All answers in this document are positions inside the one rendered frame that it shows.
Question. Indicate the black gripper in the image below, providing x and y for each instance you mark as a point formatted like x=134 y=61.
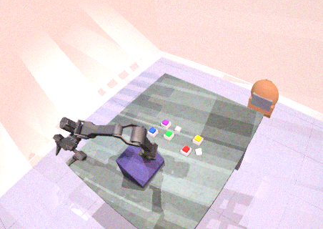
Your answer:
x=80 y=155

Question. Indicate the red button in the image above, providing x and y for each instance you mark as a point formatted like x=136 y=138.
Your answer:
x=185 y=150

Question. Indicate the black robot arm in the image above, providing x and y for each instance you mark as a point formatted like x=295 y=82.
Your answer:
x=89 y=130

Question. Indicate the blue button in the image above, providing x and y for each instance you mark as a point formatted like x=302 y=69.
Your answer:
x=152 y=132

